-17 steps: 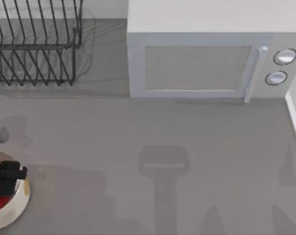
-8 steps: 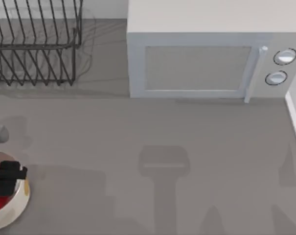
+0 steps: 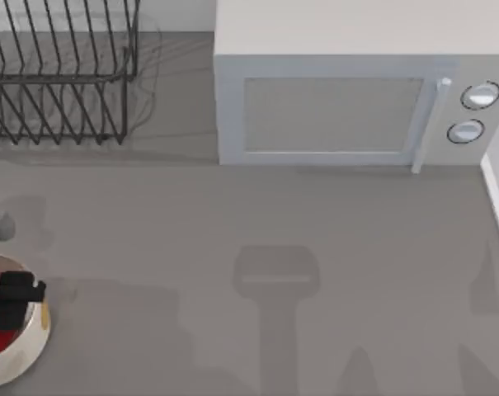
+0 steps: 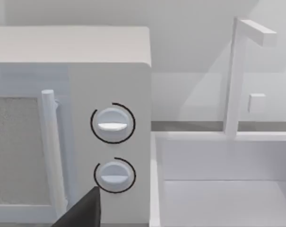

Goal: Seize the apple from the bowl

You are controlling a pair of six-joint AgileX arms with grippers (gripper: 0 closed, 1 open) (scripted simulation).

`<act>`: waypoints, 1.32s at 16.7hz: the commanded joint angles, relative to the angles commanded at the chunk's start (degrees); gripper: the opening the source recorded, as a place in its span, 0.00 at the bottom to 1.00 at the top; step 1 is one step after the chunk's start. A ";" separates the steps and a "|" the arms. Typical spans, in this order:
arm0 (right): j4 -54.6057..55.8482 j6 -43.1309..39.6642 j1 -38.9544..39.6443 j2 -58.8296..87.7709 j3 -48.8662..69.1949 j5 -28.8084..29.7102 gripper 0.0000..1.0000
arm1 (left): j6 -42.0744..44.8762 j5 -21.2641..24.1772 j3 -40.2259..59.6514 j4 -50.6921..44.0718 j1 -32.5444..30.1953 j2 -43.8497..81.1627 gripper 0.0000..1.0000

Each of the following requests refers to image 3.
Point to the white bowl with red inside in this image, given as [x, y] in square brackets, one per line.
[24, 354]

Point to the microwave oven door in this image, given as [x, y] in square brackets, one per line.
[230, 111]

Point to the pale microwave oven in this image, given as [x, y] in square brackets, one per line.
[335, 29]

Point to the small microwave knob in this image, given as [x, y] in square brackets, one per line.
[465, 131]

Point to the large microwave knob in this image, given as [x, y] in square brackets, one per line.
[480, 95]

